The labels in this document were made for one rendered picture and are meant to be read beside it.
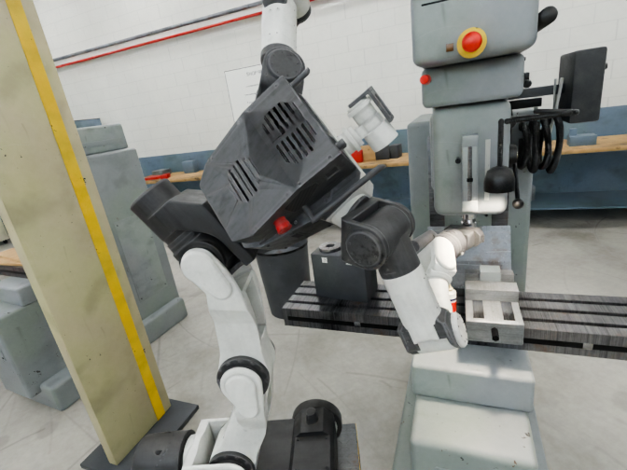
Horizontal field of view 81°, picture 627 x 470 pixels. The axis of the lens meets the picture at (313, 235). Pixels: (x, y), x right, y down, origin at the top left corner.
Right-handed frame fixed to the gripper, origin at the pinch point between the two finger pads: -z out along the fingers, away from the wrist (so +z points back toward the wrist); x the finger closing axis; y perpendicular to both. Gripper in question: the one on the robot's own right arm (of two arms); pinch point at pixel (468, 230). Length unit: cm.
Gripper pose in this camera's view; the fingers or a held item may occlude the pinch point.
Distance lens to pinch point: 127.9
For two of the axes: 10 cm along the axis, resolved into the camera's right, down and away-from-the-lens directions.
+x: -6.9, -1.5, 7.1
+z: -7.1, 3.2, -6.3
